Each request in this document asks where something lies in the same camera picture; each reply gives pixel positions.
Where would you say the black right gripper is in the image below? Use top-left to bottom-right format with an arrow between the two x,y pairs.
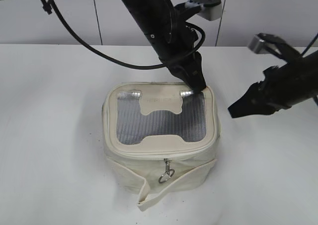
228,66 -> 291,118

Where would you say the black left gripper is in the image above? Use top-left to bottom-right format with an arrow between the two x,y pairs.
159,26 -> 206,92

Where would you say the cream insulated lunch bag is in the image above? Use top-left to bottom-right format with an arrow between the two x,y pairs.
102,82 -> 221,211

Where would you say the silver zipper pull ring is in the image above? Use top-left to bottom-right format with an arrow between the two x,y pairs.
158,158 -> 174,184

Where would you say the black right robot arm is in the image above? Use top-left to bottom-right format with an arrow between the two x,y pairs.
228,51 -> 318,118

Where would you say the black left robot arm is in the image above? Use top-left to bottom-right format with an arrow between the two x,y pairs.
40,0 -> 207,93

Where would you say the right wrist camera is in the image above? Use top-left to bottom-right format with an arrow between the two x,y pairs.
247,33 -> 301,62

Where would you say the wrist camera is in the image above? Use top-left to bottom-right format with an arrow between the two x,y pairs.
185,0 -> 223,21
247,33 -> 301,62

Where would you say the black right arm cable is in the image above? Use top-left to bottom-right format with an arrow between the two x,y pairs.
302,32 -> 318,106

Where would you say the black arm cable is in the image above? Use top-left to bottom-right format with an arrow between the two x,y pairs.
37,0 -> 169,70
302,32 -> 318,106

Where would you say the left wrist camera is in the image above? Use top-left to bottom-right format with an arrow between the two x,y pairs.
185,0 -> 223,21

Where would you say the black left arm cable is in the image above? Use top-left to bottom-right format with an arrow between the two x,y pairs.
37,0 -> 169,70

